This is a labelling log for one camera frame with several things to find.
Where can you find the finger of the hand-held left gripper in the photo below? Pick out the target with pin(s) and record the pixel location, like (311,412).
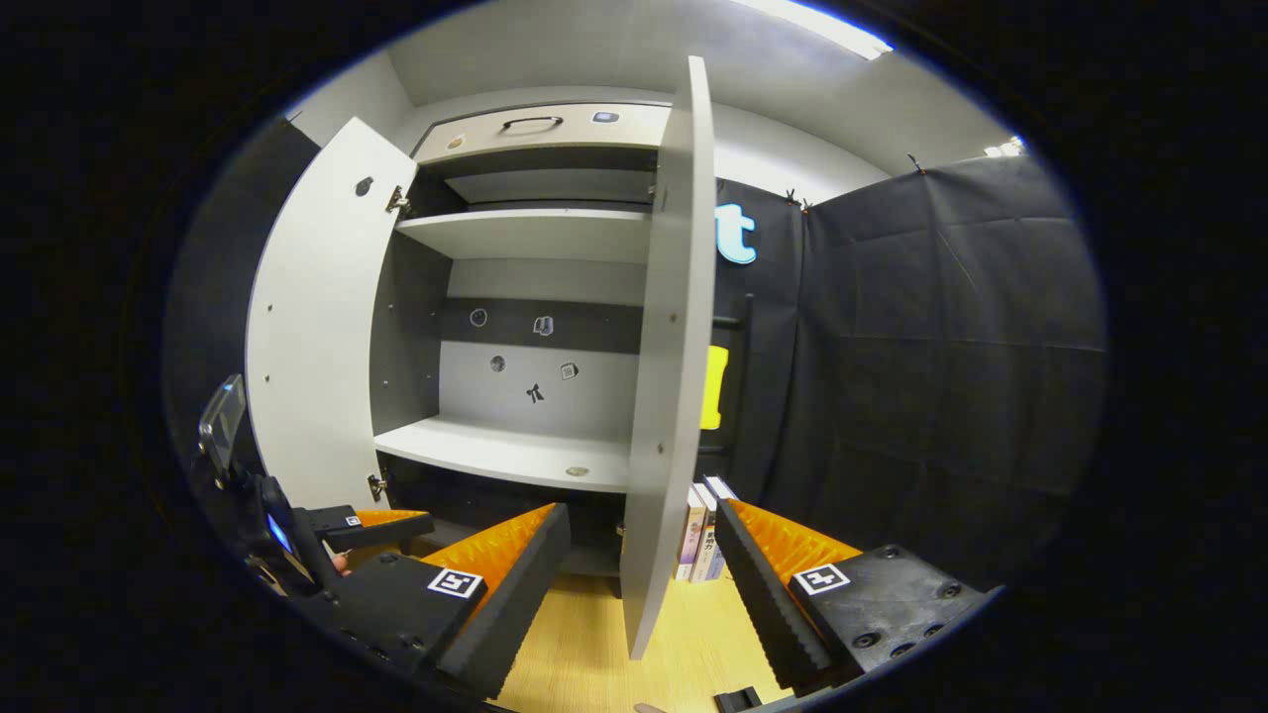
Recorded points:
(386,532)

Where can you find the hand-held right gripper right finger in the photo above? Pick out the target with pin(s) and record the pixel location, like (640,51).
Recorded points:
(763,604)

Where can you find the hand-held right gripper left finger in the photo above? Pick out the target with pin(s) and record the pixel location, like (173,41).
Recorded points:
(520,604)

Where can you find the grey and white cabinet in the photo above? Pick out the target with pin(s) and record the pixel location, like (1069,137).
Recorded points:
(406,337)

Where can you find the grey cabinet door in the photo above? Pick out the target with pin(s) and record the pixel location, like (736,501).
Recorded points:
(674,347)
(317,317)

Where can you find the metal door hinge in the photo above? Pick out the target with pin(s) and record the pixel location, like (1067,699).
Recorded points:
(396,201)
(376,485)

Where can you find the white cabinet shelf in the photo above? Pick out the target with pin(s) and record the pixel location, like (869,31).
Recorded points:
(495,451)
(525,236)

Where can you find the beige cabinet drawer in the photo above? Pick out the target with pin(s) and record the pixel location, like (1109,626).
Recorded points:
(614,134)

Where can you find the beige book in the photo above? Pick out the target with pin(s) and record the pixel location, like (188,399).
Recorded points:
(705,550)

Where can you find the white book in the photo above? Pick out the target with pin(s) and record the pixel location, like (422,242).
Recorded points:
(686,540)
(721,490)

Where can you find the small ceiling light panel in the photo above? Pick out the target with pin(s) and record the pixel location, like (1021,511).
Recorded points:
(1003,148)

